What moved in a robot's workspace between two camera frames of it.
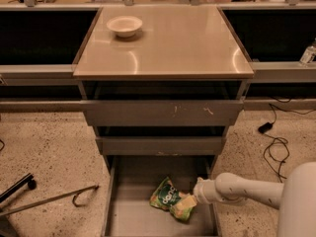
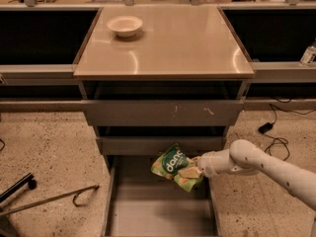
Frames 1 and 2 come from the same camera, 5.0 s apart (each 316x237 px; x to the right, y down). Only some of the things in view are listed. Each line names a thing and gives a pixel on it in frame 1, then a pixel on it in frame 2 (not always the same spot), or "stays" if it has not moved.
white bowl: (124, 26) stays
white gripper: (201, 192) -> (206, 165)
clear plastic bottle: (308, 55) stays
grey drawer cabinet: (160, 86) stays
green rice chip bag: (167, 197) -> (171, 162)
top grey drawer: (161, 113) stays
